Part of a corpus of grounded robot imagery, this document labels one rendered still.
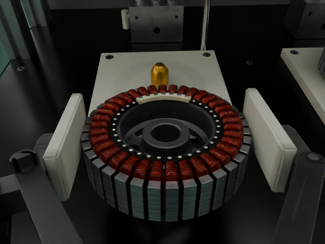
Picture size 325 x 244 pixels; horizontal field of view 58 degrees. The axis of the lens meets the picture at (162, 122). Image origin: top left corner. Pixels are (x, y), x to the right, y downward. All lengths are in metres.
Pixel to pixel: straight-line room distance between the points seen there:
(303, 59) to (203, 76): 0.14
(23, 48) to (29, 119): 0.13
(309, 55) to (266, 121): 0.26
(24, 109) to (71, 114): 0.18
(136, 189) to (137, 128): 0.07
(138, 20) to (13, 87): 0.18
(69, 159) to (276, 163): 0.11
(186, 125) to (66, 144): 0.10
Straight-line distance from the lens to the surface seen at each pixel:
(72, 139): 0.18
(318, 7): 0.48
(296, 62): 0.41
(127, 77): 0.35
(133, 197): 0.17
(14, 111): 0.36
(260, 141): 0.18
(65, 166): 0.16
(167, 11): 0.43
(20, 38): 0.44
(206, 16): 0.38
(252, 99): 0.20
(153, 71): 0.32
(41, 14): 0.53
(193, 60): 0.38
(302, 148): 0.17
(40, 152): 0.17
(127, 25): 0.45
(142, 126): 0.23
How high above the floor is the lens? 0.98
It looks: 43 degrees down
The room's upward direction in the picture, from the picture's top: straight up
